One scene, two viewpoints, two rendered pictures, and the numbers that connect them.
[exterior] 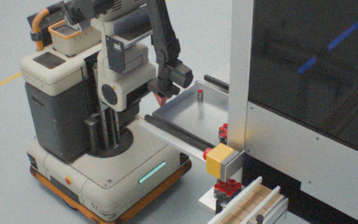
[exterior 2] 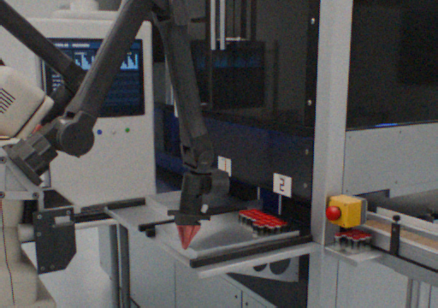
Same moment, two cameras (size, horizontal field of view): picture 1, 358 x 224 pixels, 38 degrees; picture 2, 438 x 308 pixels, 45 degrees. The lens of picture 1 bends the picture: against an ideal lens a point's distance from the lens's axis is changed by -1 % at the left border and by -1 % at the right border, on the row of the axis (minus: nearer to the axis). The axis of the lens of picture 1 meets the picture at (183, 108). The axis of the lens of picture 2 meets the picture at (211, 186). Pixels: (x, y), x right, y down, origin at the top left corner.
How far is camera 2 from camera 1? 1.83 m
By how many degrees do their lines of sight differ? 68
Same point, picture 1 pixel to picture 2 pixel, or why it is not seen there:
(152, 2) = (192, 85)
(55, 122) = not seen: outside the picture
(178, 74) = (218, 177)
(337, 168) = (413, 151)
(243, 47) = (343, 72)
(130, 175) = not seen: outside the picture
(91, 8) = (90, 133)
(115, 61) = (56, 250)
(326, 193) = (407, 183)
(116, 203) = not seen: outside the picture
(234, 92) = (334, 129)
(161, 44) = (205, 141)
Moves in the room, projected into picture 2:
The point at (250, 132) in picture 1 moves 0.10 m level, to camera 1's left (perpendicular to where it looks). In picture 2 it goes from (349, 167) to (346, 174)
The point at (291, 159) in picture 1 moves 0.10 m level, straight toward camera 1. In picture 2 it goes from (381, 169) to (417, 173)
